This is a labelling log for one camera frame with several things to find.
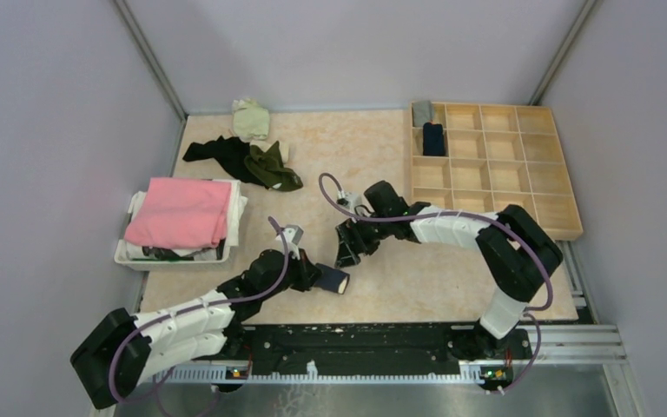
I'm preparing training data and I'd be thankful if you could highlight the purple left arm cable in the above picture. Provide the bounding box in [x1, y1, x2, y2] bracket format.
[107, 215, 291, 417]

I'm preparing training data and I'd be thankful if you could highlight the white folded cloth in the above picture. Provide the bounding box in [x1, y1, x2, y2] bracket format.
[119, 179, 242, 259]

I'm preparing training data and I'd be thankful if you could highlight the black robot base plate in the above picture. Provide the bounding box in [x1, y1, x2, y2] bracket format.
[208, 322, 533, 376]

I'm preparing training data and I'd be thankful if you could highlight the aluminium frame rail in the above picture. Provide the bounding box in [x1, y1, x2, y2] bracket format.
[89, 325, 651, 417]

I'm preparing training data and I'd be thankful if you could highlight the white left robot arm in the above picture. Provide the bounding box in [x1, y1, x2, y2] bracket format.
[69, 249, 326, 409]

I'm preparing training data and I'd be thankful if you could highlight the wooden compartment tray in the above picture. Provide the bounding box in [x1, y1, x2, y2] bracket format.
[409, 101, 584, 242]

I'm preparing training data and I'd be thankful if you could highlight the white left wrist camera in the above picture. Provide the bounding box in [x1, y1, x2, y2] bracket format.
[276, 225, 303, 260]

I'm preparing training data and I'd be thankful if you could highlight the white perforated plastic basket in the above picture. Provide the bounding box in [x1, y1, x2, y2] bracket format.
[114, 191, 248, 272]

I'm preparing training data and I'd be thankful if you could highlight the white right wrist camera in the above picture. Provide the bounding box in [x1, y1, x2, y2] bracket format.
[335, 191, 363, 215]

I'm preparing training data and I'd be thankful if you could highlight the navy underwear cream waistband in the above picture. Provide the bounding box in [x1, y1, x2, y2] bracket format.
[314, 263, 350, 295]

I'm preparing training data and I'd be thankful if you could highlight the light green underwear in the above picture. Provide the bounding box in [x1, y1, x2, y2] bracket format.
[232, 98, 271, 141]

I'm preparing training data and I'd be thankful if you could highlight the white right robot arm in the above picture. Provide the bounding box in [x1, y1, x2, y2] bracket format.
[325, 181, 564, 358]

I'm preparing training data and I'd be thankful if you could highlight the pink folded cloth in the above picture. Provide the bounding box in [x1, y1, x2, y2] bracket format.
[124, 177, 232, 249]

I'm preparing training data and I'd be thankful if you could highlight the navy orange underwear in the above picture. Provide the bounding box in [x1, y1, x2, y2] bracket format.
[422, 122, 446, 156]

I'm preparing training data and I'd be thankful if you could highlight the grey underwear white waistband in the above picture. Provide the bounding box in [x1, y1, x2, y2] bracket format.
[411, 100, 435, 128]

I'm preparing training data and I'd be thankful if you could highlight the dark green underwear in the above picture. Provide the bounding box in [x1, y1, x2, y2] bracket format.
[244, 146, 304, 192]

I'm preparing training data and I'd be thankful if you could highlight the black underwear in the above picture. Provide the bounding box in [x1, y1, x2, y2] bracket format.
[182, 136, 265, 187]

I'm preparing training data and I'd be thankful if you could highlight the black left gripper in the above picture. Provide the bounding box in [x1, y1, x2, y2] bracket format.
[260, 247, 324, 301]

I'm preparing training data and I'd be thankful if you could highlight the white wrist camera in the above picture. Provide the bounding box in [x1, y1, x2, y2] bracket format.
[276, 225, 303, 260]
[335, 191, 363, 215]

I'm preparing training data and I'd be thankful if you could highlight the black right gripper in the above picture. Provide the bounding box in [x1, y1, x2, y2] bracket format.
[336, 211, 393, 268]

